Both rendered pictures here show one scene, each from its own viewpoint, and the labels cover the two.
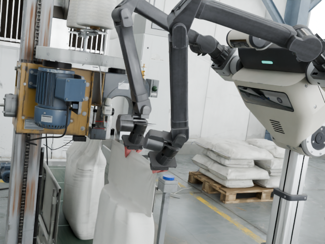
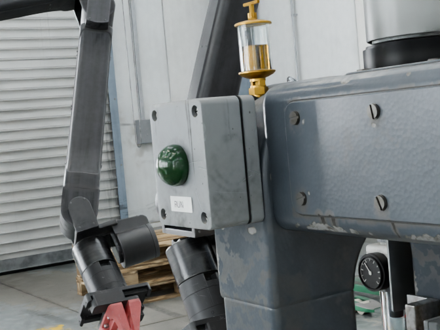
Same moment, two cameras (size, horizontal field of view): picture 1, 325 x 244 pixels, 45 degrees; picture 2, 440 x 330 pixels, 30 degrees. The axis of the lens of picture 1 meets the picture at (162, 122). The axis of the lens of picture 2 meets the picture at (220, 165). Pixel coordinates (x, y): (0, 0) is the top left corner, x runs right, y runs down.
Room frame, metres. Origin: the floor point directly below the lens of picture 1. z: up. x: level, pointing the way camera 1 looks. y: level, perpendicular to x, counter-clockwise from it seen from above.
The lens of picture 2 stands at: (2.63, 0.02, 1.31)
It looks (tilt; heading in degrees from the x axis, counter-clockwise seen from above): 3 degrees down; 174
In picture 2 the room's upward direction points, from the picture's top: 5 degrees counter-clockwise
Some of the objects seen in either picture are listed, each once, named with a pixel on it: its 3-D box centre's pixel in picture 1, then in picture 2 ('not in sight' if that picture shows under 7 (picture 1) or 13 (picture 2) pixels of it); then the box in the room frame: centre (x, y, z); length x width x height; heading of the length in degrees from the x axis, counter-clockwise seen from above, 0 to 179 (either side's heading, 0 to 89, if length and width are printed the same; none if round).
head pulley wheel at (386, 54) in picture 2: (116, 70); (420, 57); (2.00, 0.26, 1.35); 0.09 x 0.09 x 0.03
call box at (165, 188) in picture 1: (167, 184); not in sight; (1.96, -0.07, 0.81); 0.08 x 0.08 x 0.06; 26
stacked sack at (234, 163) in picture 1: (227, 157); not in sight; (4.75, -0.85, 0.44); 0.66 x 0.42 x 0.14; 20
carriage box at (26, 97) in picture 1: (51, 98); not in sight; (1.90, 0.55, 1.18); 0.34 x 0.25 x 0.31; 116
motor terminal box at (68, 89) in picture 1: (70, 92); not in sight; (1.60, 0.39, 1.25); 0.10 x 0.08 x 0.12; 141
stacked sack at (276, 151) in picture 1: (269, 147); not in sight; (5.07, -1.43, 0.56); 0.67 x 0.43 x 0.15; 26
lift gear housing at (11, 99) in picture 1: (9, 105); not in sight; (1.79, 0.71, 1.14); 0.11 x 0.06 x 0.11; 26
